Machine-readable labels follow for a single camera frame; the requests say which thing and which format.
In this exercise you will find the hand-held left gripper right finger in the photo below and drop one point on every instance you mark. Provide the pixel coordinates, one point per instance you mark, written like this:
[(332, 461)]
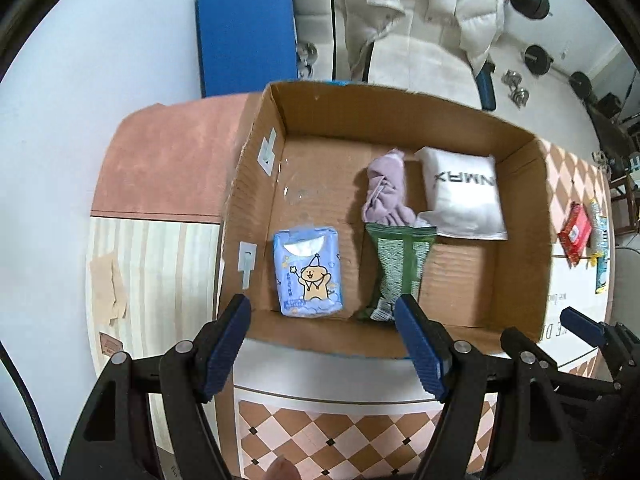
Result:
[(420, 352)]

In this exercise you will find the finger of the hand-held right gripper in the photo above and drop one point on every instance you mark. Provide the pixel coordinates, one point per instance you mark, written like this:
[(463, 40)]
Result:
[(580, 326)]

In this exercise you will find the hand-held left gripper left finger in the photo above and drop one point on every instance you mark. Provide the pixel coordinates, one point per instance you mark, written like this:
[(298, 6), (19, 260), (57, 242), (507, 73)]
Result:
[(225, 355)]

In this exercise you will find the cardboard box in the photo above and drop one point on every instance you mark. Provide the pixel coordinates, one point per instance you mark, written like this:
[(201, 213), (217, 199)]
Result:
[(320, 180)]

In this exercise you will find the person's left hand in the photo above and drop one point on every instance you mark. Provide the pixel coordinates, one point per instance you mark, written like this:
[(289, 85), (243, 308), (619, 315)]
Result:
[(283, 470)]

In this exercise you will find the yellow green snack packet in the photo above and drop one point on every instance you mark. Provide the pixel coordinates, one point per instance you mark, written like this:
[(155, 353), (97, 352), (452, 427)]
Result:
[(600, 245)]

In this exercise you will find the green patterned packet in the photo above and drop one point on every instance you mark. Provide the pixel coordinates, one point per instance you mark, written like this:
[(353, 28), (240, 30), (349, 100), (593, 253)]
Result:
[(397, 267)]

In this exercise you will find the red wet wipes packet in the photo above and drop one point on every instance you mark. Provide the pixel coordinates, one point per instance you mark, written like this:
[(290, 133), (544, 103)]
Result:
[(575, 232)]

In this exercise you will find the blue bear print tissue pack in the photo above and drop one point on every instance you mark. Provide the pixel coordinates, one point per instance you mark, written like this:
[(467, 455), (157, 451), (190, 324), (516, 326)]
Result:
[(309, 272)]

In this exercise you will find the white pillow pack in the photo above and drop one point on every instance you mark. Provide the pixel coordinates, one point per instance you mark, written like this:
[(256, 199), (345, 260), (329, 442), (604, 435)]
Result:
[(462, 195)]

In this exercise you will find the purple towel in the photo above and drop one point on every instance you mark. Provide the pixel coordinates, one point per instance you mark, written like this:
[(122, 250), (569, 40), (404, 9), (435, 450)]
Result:
[(387, 190)]

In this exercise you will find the black weight bench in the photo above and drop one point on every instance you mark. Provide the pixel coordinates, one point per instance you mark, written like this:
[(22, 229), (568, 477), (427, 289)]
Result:
[(612, 127)]

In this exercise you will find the chrome dumbbell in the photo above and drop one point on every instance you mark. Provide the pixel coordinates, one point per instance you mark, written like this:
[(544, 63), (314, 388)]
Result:
[(306, 59), (516, 87)]

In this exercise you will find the blue exercise mat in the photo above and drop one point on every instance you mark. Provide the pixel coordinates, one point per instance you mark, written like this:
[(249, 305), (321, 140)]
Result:
[(245, 35)]

